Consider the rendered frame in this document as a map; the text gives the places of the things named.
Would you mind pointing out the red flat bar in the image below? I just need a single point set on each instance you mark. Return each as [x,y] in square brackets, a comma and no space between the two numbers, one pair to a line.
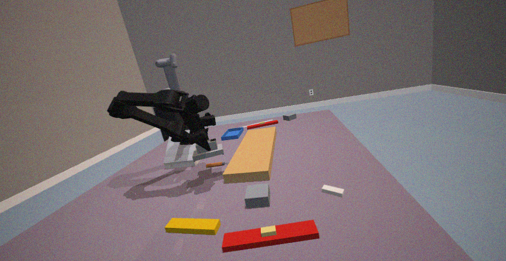
[261,124]
[270,235]

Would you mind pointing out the blue rectangular tray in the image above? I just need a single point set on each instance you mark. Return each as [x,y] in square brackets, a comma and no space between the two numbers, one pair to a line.
[231,134]

